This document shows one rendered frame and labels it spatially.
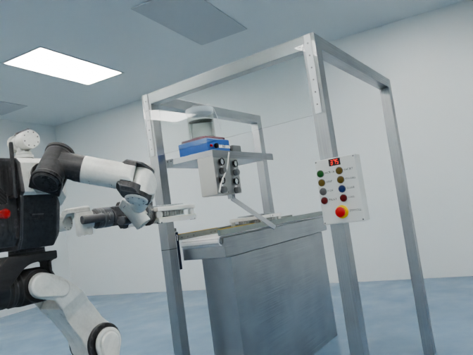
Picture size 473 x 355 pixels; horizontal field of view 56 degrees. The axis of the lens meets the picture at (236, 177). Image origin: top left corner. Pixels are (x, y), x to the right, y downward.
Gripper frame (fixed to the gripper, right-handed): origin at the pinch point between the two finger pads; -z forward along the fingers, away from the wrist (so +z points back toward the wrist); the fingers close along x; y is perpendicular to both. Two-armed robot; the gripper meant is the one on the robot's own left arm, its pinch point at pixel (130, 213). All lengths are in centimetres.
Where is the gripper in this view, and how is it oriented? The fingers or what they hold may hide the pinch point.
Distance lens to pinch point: 208.5
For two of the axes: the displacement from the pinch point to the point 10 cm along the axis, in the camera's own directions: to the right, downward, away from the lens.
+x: 1.5, 9.9, -0.6
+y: 7.2, -1.5, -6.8
